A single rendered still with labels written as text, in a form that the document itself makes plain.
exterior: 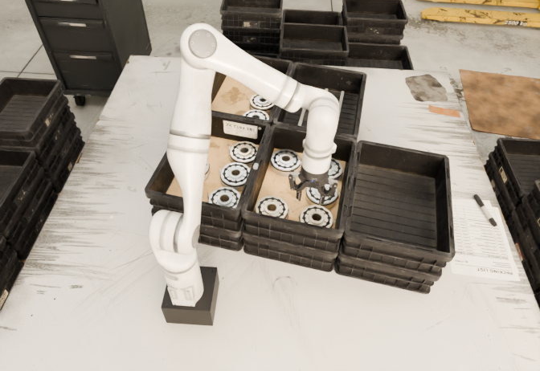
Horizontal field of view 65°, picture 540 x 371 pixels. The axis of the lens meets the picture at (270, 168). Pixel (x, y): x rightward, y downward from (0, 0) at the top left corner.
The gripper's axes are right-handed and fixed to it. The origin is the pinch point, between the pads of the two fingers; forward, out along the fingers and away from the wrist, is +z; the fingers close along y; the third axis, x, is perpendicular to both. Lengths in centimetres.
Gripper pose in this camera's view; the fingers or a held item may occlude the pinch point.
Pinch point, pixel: (310, 197)
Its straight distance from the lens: 122.8
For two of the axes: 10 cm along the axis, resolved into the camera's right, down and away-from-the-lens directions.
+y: 9.7, 1.8, -1.3
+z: -0.3, 6.9, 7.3
